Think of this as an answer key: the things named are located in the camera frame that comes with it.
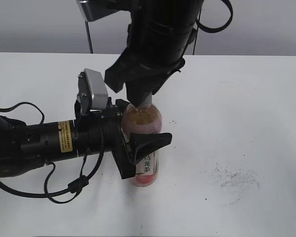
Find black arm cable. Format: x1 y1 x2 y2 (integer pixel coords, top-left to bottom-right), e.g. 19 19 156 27
0 101 105 204
187 0 234 51

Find white bottle cap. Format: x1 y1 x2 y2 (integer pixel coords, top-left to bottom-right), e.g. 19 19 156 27
140 93 152 107

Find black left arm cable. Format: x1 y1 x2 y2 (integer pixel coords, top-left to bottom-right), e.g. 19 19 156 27
0 101 105 204

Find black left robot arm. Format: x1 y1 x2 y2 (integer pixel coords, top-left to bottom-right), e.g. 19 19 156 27
0 99 172 179

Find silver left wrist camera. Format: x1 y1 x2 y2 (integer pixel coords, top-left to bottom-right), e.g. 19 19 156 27
77 68 108 116

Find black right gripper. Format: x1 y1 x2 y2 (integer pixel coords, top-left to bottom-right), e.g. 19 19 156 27
105 49 185 107

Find oolong tea bottle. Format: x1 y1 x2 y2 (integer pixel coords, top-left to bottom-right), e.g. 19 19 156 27
121 103 162 187

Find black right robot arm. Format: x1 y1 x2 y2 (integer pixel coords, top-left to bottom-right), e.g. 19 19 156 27
105 0 203 107

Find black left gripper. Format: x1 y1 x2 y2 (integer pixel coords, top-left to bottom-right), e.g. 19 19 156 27
74 98 172 179

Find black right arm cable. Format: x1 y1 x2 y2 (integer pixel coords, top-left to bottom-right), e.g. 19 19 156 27
187 0 234 51

